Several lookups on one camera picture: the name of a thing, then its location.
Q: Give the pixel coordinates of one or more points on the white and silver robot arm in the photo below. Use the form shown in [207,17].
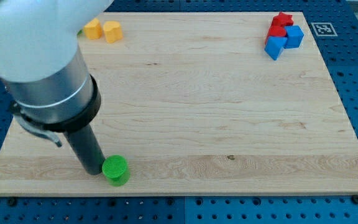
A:
[42,67]

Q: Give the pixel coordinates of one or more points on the yellow heart block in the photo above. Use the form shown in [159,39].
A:
[112,31]

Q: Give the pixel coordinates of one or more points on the white fiducial marker tag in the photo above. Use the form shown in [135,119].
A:
[324,29]

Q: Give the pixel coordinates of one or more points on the wooden board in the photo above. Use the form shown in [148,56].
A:
[196,107]

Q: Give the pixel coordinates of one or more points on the yellow pentagon block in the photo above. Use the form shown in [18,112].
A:
[93,29]

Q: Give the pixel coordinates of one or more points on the blue triangle block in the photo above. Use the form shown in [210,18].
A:
[275,46]

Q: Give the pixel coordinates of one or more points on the red circle block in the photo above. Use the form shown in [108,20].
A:
[275,31]

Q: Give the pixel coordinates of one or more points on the red star block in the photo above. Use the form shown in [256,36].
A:
[282,20]

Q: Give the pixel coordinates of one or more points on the green circle block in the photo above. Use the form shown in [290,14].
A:
[116,171]

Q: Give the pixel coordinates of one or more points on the blue cube block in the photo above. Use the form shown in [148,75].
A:
[294,36]

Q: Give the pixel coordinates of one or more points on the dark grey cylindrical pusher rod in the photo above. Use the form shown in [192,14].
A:
[87,149]

